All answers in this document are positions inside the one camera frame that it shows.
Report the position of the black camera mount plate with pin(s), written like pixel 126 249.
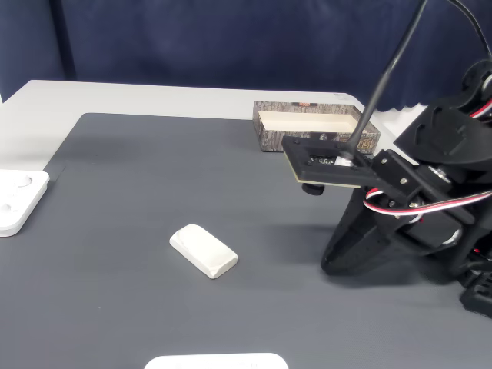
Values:
pixel 326 169

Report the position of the white rectangular block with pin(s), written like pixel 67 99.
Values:
pixel 201 250

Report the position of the patterned cardboard box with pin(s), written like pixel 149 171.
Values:
pixel 276 140

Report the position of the grey table mat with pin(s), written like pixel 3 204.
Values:
pixel 153 307

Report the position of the white plastic dimpled base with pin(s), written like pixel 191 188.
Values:
pixel 215 362
pixel 19 200

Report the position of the dark blue curtain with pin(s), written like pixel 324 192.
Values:
pixel 192 38

